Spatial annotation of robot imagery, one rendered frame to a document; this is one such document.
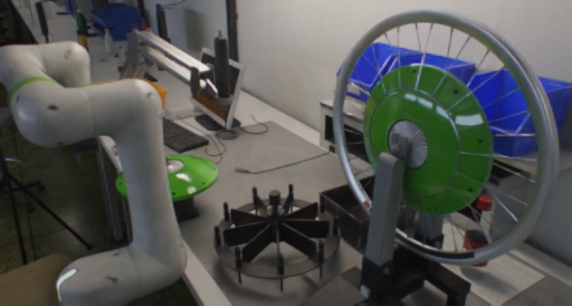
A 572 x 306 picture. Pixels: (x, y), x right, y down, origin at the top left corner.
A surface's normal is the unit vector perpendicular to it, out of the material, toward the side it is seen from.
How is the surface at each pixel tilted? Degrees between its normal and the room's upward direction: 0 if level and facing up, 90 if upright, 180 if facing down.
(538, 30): 90
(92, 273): 13
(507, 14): 90
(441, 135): 85
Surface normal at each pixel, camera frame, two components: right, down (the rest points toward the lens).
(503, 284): 0.00, -0.92
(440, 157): -0.73, 0.27
